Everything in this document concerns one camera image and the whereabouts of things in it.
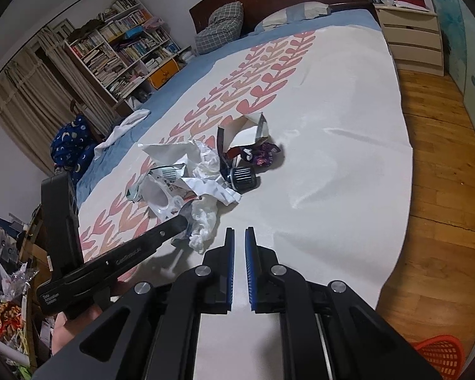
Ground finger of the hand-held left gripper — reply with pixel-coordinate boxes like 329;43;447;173
150;214;188;252

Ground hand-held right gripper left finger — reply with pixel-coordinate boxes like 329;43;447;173
32;227;236;380

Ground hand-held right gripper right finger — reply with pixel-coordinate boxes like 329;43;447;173
244;227;446;380

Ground white plastic bag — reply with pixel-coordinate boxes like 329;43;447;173
184;200;222;255

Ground red plastic basket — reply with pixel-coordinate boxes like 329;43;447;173
412;334;466;380

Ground person's left hand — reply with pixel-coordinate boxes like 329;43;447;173
52;281;121;355

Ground printed plastic bag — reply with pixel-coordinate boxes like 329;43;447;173
127;166;191;220

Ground white printed paper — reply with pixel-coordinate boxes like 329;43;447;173
182;176;243;206

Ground white paper sheet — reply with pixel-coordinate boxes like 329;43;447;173
138;140;200;169

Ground crumpled white tissue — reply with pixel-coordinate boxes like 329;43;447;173
192;140;224;183

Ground pile of assorted clutter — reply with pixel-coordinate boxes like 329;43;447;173
0;206;56;369

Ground navy moon print cloth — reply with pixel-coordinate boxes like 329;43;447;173
51;116;98;185

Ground black cylindrical filter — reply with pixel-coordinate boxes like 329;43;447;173
227;166;262;194

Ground red snack wrapper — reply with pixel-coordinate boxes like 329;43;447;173
225;146;246;167

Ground white garment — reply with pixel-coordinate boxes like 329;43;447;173
94;109;150;161

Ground purple snack wrapper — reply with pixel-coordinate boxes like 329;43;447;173
243;142;282;172

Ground torn white carton box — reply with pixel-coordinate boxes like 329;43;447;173
217;111;270;159

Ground beige curtain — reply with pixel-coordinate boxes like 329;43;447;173
0;28;115;175

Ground white leaf print blanket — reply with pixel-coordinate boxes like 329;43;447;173
77;24;414;380

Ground blue bed sheet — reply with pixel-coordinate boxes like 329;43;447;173
75;8;383;199

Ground orange storage box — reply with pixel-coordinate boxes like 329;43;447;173
147;59;181;90

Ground white bookshelf with books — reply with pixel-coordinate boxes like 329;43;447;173
65;0;193;105

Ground grey checkered pillow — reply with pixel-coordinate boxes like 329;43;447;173
194;2;245;55

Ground black curtain rod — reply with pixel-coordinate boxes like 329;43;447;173
0;0;115;48

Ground blue and white pillow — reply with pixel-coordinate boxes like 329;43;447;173
254;2;330;33

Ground beige nightstand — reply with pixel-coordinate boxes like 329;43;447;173
374;2;446;77

